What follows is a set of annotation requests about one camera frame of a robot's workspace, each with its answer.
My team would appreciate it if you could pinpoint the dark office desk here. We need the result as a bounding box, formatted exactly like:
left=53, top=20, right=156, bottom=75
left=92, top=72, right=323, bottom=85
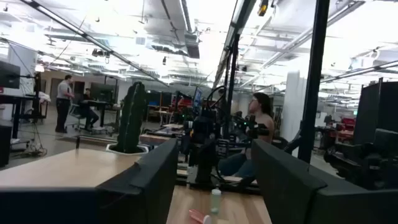
left=0, top=93, right=50, bottom=153

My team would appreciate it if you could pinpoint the wooden shelf black metal frame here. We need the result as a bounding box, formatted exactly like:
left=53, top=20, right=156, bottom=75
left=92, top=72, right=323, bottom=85
left=0, top=136, right=147, bottom=189

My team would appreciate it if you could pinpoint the black partition panel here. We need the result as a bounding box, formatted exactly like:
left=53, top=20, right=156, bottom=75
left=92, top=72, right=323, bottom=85
left=353, top=77, right=398, bottom=147

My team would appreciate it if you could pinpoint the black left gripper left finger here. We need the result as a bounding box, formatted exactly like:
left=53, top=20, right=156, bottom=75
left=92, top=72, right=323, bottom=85
left=95, top=138, right=180, bottom=224

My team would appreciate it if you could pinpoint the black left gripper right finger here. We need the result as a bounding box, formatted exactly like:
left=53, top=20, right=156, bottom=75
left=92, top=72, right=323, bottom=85
left=250, top=139, right=329, bottom=224

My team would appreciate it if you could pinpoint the green cactus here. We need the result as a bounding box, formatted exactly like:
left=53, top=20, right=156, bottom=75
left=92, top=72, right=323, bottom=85
left=115, top=81, right=147, bottom=154

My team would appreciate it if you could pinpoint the long overhead light bar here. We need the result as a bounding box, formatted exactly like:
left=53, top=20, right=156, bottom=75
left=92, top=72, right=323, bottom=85
left=213, top=0, right=259, bottom=90

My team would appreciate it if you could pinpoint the pink medicine bottle white cap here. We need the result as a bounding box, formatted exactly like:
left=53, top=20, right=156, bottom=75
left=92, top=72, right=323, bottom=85
left=188, top=208, right=213, bottom=224

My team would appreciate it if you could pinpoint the person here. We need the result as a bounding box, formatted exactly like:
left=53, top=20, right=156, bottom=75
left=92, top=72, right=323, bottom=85
left=55, top=74, right=76, bottom=134
left=217, top=92, right=275, bottom=179
left=78, top=88, right=100, bottom=131

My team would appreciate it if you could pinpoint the thick black rig post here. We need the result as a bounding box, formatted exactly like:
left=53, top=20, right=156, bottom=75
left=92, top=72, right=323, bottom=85
left=297, top=0, right=331, bottom=165

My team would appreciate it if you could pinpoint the red cabinet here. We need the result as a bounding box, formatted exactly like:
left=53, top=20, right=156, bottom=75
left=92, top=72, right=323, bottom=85
left=335, top=116, right=357, bottom=141

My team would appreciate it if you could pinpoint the yellow black hanging device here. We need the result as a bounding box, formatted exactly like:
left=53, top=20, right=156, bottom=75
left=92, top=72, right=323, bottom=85
left=257, top=0, right=269, bottom=17

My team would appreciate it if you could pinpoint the long ceiling light strip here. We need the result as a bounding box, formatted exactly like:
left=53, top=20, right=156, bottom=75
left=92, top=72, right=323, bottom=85
left=20, top=0, right=170, bottom=88

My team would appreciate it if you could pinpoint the white hexagonal planter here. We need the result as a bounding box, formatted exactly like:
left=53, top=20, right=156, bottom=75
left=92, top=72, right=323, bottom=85
left=105, top=142, right=150, bottom=156

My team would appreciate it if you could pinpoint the black computer monitor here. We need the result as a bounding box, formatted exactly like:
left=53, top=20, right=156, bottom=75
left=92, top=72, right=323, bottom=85
left=0, top=60, right=22, bottom=90
left=89, top=82, right=116, bottom=104

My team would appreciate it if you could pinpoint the thin black rig post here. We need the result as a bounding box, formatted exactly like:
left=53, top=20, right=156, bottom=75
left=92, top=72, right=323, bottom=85
left=226, top=33, right=241, bottom=141

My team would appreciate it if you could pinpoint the blue medicine bottle red pill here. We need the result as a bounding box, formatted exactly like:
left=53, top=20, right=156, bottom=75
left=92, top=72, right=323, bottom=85
left=210, top=187, right=223, bottom=215

